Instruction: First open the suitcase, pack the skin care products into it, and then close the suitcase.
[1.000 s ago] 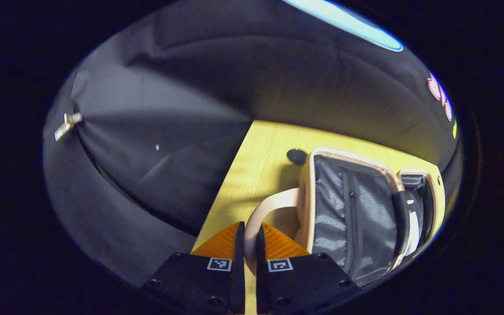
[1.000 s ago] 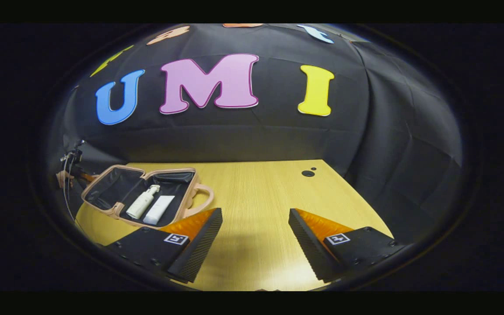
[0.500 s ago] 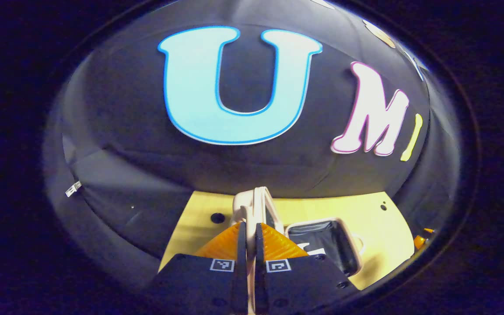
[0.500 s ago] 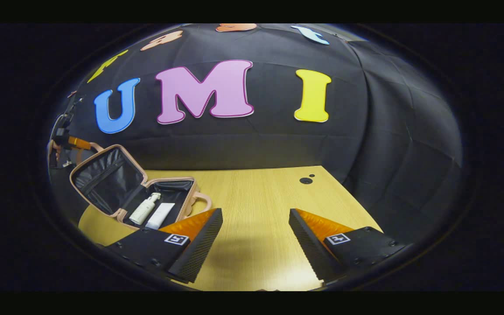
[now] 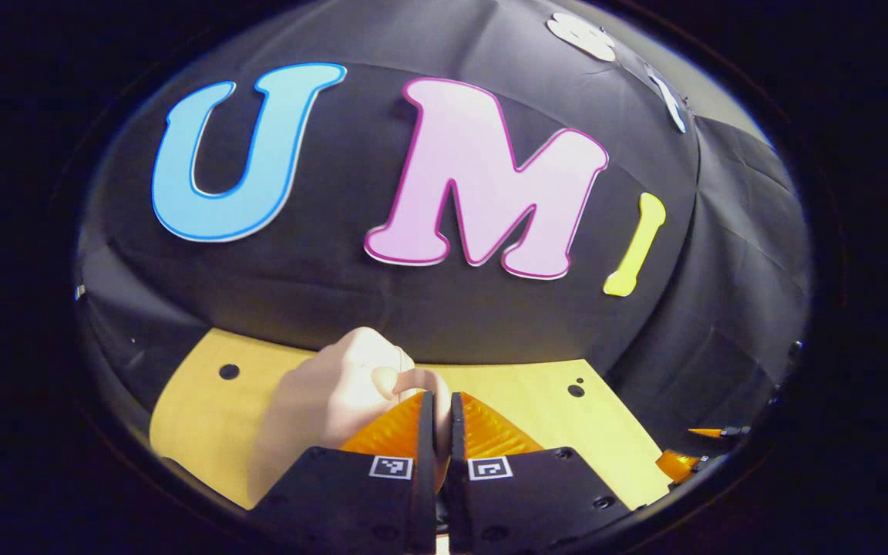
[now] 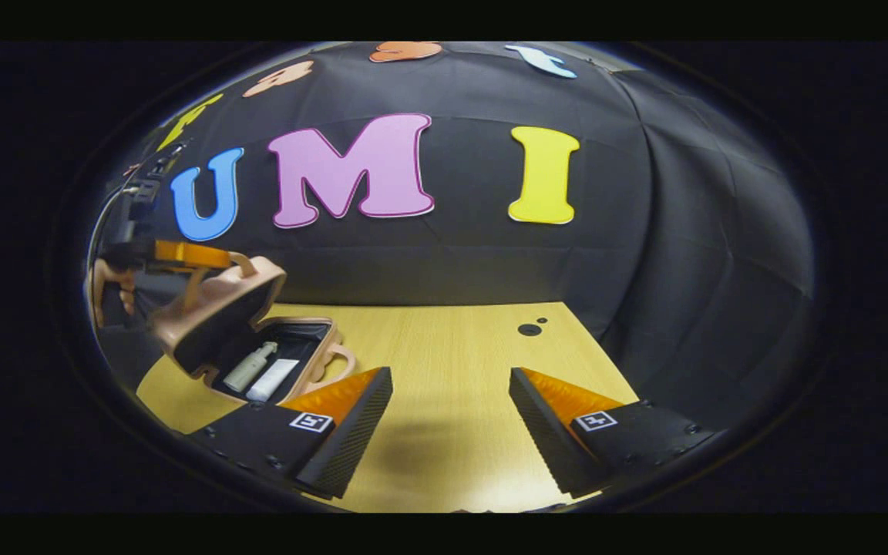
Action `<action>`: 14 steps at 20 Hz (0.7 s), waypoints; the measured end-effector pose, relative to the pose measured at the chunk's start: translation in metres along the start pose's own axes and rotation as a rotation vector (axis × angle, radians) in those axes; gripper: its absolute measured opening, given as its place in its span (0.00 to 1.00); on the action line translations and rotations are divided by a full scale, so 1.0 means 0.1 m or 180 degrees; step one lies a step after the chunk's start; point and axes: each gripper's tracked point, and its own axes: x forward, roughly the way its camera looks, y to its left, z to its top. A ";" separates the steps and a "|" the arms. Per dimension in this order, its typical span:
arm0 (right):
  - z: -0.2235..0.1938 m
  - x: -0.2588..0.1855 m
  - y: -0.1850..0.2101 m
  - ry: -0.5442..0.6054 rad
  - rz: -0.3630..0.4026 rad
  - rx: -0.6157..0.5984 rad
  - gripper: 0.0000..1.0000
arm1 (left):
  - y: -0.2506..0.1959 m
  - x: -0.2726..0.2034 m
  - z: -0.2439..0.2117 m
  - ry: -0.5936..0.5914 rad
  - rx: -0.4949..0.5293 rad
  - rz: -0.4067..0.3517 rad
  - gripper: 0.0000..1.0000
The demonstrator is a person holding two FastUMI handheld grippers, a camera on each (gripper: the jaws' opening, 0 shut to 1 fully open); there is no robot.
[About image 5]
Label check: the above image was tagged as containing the black backdrop cloth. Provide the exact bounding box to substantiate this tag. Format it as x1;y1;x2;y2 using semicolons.
74;0;812;456

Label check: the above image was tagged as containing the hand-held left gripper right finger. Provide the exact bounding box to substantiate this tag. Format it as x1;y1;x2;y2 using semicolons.
444;392;634;553

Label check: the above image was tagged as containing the peach hard-shell suitcase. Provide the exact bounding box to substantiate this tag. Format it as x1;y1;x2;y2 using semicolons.
247;327;452;506

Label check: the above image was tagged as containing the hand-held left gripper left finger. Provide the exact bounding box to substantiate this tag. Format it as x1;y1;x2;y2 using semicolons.
247;391;438;554

